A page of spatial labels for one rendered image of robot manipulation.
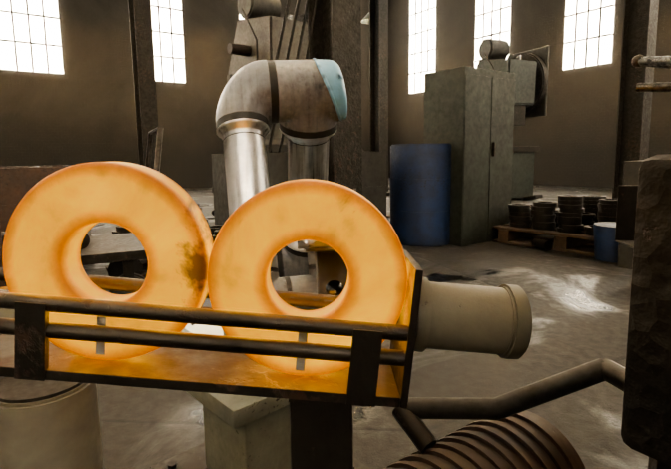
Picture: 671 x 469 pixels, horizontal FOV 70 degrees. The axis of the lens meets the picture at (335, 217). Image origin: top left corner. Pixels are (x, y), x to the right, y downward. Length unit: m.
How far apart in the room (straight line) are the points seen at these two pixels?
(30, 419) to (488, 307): 0.55
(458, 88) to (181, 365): 3.96
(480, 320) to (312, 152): 0.64
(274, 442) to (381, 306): 0.88
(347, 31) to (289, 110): 2.81
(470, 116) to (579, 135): 7.92
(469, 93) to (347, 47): 1.16
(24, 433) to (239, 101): 0.57
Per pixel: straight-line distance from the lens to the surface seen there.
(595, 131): 11.89
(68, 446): 0.74
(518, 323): 0.40
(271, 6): 6.60
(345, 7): 3.73
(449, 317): 0.38
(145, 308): 0.38
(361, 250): 0.37
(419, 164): 4.12
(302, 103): 0.90
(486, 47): 9.00
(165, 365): 0.42
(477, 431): 0.54
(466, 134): 4.20
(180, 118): 12.73
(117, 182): 0.39
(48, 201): 0.42
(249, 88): 0.89
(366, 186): 4.01
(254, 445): 1.20
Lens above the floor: 0.80
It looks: 8 degrees down
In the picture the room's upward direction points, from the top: 1 degrees counter-clockwise
